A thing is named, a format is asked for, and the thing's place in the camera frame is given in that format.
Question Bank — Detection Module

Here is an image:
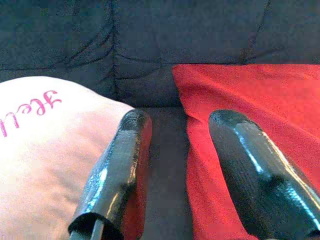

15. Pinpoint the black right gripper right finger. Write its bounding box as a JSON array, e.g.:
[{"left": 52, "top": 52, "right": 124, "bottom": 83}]
[{"left": 208, "top": 109, "right": 320, "bottom": 240}]

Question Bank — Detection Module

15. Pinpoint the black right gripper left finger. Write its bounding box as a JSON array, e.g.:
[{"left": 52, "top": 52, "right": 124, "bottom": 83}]
[{"left": 67, "top": 109, "right": 154, "bottom": 240}]

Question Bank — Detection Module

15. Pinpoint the pink plush pillow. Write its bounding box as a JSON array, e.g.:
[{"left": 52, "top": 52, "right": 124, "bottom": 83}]
[{"left": 0, "top": 75, "right": 138, "bottom": 240}]

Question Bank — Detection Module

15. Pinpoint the grey fabric sofa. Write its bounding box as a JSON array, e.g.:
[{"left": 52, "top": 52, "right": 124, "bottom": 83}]
[{"left": 0, "top": 0, "right": 320, "bottom": 240}]

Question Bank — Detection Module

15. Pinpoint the red cushion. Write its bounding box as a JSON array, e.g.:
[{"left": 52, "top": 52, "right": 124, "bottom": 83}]
[{"left": 171, "top": 63, "right": 320, "bottom": 240}]

